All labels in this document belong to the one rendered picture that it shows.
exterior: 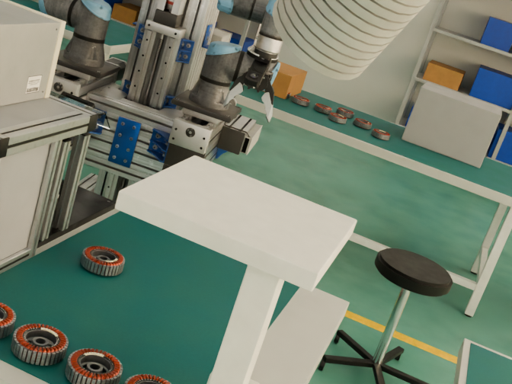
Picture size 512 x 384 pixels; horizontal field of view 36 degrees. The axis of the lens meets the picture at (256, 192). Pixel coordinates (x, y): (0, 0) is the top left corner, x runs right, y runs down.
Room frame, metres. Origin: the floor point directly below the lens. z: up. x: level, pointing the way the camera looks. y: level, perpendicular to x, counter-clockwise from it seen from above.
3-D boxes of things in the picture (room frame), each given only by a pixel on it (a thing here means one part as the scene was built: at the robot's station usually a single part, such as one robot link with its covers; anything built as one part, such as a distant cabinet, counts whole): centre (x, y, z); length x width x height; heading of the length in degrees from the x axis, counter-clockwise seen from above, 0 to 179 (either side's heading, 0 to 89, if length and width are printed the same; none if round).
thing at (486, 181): (4.86, -0.45, 0.38); 2.20 x 0.90 x 0.75; 77
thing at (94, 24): (2.89, 0.77, 1.20); 0.13 x 0.12 x 0.14; 78
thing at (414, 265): (3.20, -0.77, 0.28); 0.54 x 0.49 x 0.56; 167
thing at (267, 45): (2.36, 0.10, 1.37); 0.08 x 0.08 x 0.05
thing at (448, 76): (8.09, -1.44, 0.87); 0.40 x 0.36 x 0.17; 168
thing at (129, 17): (8.84, 1.93, 0.36); 0.40 x 0.28 x 0.16; 169
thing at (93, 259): (1.88, 0.33, 0.77); 0.11 x 0.11 x 0.04
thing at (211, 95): (2.85, 0.27, 1.09); 0.15 x 0.15 x 0.10
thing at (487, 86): (7.97, -1.93, 0.92); 0.42 x 0.42 x 0.29; 78
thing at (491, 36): (8.01, -1.77, 1.41); 0.42 x 0.28 x 0.26; 169
